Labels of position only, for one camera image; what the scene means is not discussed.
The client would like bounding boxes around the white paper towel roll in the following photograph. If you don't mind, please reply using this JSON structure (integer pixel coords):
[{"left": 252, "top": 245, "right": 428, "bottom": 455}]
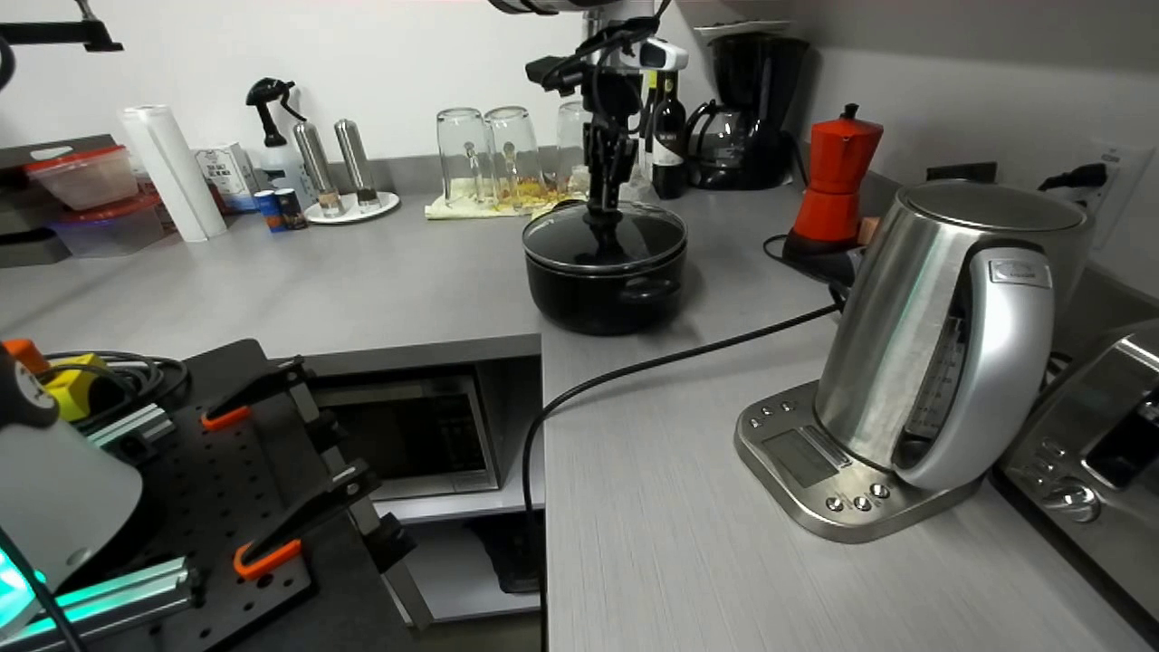
[{"left": 115, "top": 102, "right": 231, "bottom": 248}]

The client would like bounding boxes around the large upturned clear glass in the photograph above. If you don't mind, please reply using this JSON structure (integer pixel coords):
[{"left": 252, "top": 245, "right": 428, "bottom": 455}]
[{"left": 434, "top": 106, "right": 492, "bottom": 210}]

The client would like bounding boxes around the glass pot lid black knob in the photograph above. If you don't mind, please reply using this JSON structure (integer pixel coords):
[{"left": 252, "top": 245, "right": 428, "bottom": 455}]
[{"left": 521, "top": 194, "right": 691, "bottom": 270}]

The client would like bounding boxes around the small upturned clear glass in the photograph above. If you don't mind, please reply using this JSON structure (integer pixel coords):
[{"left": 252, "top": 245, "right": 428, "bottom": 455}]
[{"left": 556, "top": 99, "right": 599, "bottom": 187}]

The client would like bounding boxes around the black orange bar clamp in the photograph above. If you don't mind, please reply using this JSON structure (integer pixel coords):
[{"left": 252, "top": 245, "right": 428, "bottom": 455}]
[
  {"left": 195, "top": 355, "right": 320, "bottom": 438},
  {"left": 230, "top": 454, "right": 422, "bottom": 588}
]

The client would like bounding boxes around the steel kettle base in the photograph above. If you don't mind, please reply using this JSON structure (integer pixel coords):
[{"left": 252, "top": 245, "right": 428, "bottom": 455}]
[{"left": 731, "top": 380, "right": 1007, "bottom": 547}]

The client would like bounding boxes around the small dark can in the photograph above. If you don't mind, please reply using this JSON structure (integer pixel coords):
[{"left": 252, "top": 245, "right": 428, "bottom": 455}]
[{"left": 252, "top": 186, "right": 311, "bottom": 235}]

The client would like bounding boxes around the white spray bottle black trigger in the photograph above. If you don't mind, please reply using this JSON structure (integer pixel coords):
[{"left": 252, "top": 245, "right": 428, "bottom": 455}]
[{"left": 244, "top": 75, "right": 309, "bottom": 198}]

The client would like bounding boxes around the plastic container red lid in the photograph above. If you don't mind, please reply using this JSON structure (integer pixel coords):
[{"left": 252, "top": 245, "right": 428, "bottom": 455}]
[{"left": 23, "top": 140, "right": 154, "bottom": 217}]

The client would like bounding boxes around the stainless steel electric kettle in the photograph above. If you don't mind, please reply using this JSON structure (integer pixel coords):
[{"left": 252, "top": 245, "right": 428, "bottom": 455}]
[{"left": 812, "top": 178, "right": 1093, "bottom": 491}]

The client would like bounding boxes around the black cooking pot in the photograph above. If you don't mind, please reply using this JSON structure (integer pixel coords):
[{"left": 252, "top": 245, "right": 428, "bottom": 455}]
[{"left": 517, "top": 194, "right": 691, "bottom": 341}]

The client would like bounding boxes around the red moka pot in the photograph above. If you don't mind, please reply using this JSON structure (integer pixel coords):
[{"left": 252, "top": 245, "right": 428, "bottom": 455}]
[{"left": 791, "top": 102, "right": 889, "bottom": 253}]

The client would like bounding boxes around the black drip coffee maker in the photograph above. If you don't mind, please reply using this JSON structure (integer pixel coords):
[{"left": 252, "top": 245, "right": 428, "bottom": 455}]
[{"left": 685, "top": 24, "right": 823, "bottom": 194}]

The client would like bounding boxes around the printed yellow red dish towel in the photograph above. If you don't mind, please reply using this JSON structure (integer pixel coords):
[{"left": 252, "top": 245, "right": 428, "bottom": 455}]
[{"left": 422, "top": 168, "right": 594, "bottom": 226}]

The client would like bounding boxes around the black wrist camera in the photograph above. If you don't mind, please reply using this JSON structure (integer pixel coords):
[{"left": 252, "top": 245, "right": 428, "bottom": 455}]
[{"left": 521, "top": 31, "right": 691, "bottom": 99}]

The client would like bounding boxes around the upturned clear glass mug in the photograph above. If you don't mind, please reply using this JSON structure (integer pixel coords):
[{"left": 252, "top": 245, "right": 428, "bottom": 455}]
[{"left": 483, "top": 102, "right": 544, "bottom": 204}]

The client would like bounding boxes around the white round plate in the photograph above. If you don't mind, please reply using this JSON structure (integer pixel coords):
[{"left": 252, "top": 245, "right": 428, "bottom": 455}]
[{"left": 300, "top": 186, "right": 406, "bottom": 230}]

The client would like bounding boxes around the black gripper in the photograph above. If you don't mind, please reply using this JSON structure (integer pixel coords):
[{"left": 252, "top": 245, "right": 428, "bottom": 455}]
[{"left": 585, "top": 63, "right": 644, "bottom": 259}]

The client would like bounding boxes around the yellow tool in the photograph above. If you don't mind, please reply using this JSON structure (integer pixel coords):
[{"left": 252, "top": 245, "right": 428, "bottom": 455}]
[{"left": 40, "top": 351, "right": 103, "bottom": 428}]

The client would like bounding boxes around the black power cable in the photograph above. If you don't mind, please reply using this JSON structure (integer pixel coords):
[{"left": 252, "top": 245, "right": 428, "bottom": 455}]
[{"left": 517, "top": 300, "right": 853, "bottom": 524}]

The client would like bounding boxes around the green aluminium rail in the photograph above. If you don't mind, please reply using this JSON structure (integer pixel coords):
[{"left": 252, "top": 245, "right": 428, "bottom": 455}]
[{"left": 0, "top": 549, "right": 208, "bottom": 646}]

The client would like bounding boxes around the dark wine bottle yellow cap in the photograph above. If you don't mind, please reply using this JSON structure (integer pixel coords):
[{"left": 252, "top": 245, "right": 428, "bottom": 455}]
[{"left": 649, "top": 64, "right": 691, "bottom": 204}]

